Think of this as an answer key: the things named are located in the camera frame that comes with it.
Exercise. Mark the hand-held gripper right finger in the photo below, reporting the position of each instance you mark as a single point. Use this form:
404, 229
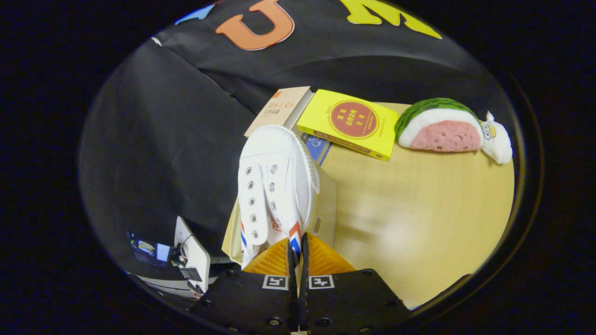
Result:
305, 274

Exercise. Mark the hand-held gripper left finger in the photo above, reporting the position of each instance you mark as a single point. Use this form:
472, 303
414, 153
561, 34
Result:
291, 274

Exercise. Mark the cream fabric storage box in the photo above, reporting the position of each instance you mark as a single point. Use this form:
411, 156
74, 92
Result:
326, 204

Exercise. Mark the white striped canvas shoe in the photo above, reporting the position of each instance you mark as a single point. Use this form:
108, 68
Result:
274, 177

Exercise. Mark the blue book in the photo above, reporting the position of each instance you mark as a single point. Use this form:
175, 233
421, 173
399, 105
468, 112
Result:
319, 146

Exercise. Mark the small lit monitor screen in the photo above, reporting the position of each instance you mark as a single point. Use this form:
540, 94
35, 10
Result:
162, 252

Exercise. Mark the yellow book with red circle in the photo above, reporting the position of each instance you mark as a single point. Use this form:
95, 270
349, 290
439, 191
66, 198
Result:
349, 123

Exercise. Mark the beige book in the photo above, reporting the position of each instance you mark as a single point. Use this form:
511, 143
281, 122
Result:
279, 109

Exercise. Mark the watermelon slice plush toy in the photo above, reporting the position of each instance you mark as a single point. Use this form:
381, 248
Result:
440, 130

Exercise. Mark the small white plush toy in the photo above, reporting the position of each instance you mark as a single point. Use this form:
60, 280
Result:
497, 142

